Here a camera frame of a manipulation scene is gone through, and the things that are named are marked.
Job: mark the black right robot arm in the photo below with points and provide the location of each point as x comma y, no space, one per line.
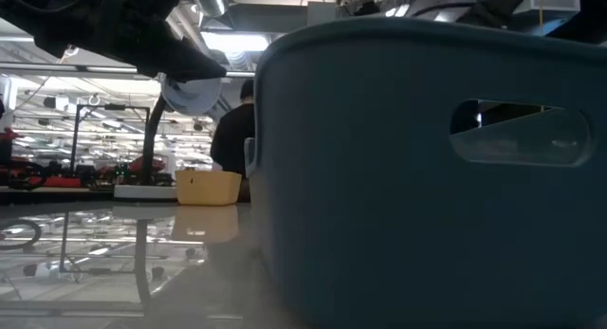
493,6

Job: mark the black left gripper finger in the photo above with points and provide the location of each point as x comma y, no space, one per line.
180,63

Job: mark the white desk lamp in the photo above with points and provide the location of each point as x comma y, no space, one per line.
189,96

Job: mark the black metal stand frame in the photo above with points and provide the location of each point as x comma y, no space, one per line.
75,139

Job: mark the person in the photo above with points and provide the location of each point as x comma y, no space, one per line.
232,134

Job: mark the red robot equipment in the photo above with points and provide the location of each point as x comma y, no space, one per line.
147,165
52,181

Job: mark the yellow plastic bin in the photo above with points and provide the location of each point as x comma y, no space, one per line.
208,187

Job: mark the grey ceiling box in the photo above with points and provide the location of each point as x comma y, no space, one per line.
321,13

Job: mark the slate blue plastic bin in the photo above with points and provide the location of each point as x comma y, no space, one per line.
379,201

